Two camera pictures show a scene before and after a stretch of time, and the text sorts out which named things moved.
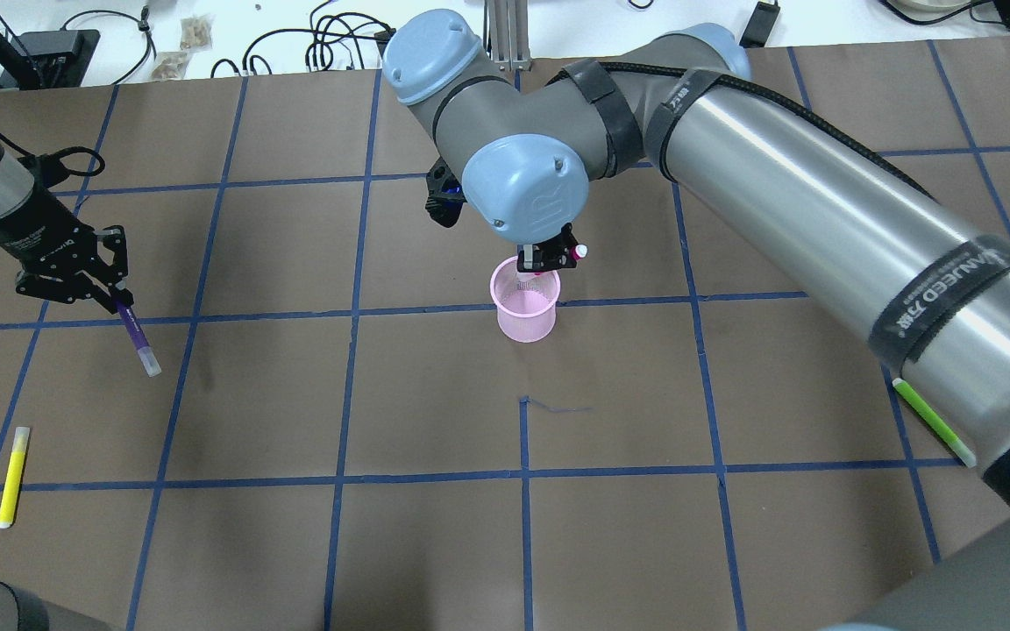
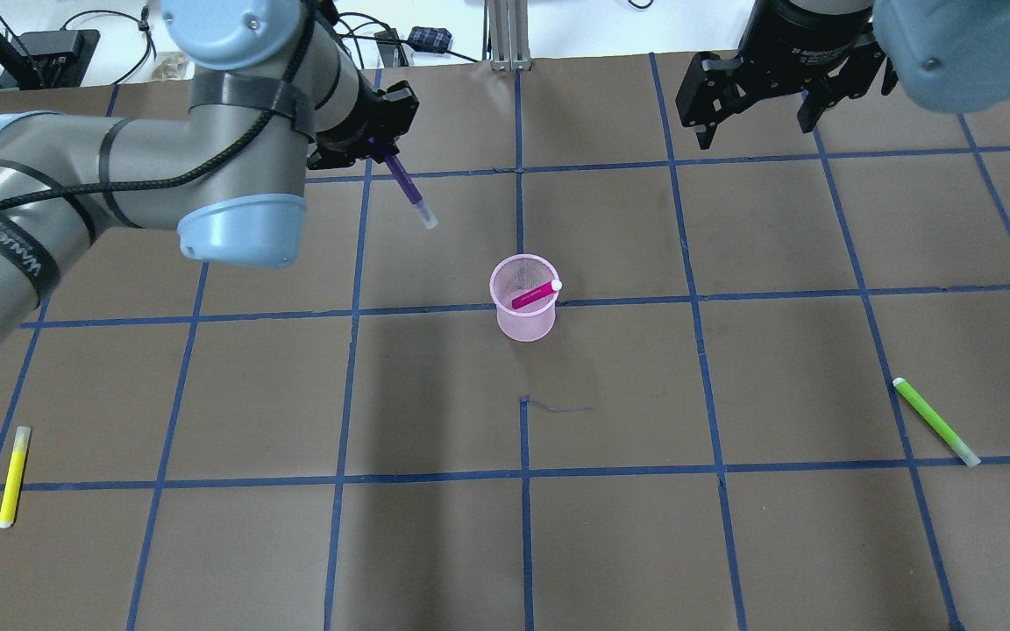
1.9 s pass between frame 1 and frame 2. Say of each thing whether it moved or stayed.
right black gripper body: moved
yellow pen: stayed
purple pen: moved
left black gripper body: moved
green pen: stayed
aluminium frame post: stayed
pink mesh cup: stayed
